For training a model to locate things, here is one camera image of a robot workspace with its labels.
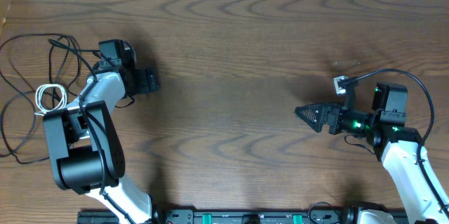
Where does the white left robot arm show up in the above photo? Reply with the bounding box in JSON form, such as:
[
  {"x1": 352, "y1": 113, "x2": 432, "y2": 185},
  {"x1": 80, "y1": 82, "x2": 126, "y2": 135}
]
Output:
[{"x1": 43, "y1": 39, "x2": 166, "y2": 223}]

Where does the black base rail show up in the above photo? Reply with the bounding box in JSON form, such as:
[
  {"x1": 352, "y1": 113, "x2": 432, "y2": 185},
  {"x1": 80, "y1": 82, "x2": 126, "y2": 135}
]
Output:
[{"x1": 76, "y1": 199, "x2": 410, "y2": 224}]

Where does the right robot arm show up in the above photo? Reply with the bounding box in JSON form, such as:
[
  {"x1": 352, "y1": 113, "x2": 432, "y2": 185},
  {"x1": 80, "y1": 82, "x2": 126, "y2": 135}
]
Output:
[{"x1": 294, "y1": 82, "x2": 448, "y2": 223}]

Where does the white cable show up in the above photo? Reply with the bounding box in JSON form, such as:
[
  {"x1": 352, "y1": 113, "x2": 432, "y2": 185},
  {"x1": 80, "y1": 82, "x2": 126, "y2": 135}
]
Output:
[{"x1": 34, "y1": 84, "x2": 68, "y2": 117}]

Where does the thick black USB cable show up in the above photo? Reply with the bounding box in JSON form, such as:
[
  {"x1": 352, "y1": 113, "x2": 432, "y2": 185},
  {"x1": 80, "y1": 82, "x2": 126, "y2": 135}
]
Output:
[{"x1": 0, "y1": 33, "x2": 76, "y2": 165}]

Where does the thin black cable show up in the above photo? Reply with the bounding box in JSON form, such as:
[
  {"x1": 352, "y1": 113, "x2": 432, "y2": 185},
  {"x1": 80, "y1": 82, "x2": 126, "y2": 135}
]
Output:
[{"x1": 48, "y1": 36, "x2": 102, "y2": 102}]

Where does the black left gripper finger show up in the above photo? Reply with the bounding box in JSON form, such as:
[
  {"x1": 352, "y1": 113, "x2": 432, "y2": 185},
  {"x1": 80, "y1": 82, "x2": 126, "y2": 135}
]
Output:
[
  {"x1": 135, "y1": 69, "x2": 151, "y2": 94},
  {"x1": 149, "y1": 69, "x2": 159, "y2": 92}
]

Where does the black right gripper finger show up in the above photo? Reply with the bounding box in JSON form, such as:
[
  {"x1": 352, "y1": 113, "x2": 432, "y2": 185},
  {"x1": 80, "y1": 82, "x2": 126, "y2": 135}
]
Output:
[
  {"x1": 295, "y1": 104, "x2": 326, "y2": 133},
  {"x1": 310, "y1": 102, "x2": 343, "y2": 109}
]

